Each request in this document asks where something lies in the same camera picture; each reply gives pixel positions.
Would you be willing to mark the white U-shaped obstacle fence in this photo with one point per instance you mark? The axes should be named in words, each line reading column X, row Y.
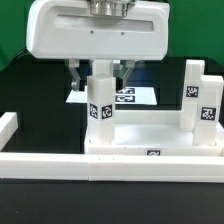
column 94, row 167

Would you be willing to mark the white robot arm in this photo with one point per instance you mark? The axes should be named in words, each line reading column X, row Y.
column 98, row 29

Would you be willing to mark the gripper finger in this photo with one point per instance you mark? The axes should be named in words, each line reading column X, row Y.
column 76, row 81
column 127, row 66

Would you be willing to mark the fiducial marker sheet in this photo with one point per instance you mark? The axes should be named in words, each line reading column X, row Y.
column 127, row 96

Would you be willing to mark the white desk tabletop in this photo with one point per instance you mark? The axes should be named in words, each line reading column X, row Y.
column 154, row 133

